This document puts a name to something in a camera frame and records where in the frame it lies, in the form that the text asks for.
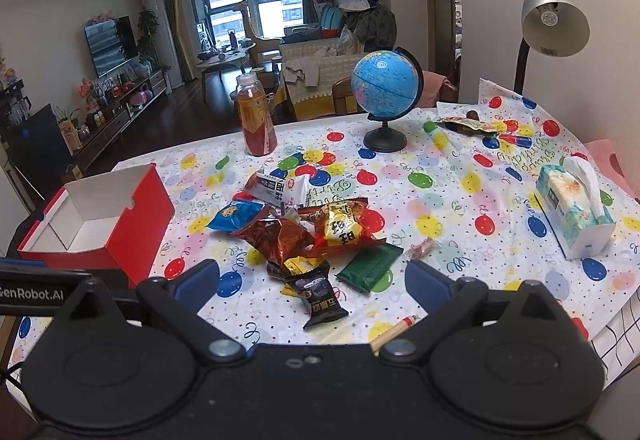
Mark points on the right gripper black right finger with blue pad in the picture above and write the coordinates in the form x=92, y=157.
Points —
x=450, y=305

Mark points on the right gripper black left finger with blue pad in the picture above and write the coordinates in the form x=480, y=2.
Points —
x=173, y=306

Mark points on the purple candy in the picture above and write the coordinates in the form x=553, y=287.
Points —
x=422, y=249

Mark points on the green snack packet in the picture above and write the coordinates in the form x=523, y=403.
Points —
x=370, y=267

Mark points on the blue snack bag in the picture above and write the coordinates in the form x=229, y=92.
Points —
x=235, y=216

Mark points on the brown shiny snack bag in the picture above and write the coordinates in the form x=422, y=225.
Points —
x=277, y=239

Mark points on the black small snack packet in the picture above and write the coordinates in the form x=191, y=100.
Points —
x=315, y=290

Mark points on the red yellow snack bag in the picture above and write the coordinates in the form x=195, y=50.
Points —
x=338, y=227

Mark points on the white snack packet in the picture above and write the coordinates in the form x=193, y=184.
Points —
x=279, y=192

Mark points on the red cardboard box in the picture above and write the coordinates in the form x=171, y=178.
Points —
x=110, y=221

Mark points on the tv cabinet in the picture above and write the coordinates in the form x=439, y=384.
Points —
x=121, y=113

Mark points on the balloon print tablecloth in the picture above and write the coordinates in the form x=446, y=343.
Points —
x=473, y=197

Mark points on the tissue pack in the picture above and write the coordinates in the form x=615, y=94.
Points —
x=569, y=195

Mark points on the green red snack wrapper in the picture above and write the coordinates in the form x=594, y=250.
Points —
x=467, y=126

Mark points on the orange juice bottle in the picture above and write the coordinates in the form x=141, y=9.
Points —
x=257, y=126

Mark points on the pink cloth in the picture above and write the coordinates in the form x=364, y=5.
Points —
x=603, y=153

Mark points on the blue desk globe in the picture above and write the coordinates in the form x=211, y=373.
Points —
x=387, y=85

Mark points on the coffee table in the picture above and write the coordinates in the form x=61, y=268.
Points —
x=237, y=59

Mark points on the flat screen television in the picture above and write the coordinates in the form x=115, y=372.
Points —
x=111, y=44

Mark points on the sofa with cream cover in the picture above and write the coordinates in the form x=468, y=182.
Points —
x=309, y=70

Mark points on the silver desk lamp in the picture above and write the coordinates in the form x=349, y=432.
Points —
x=553, y=28

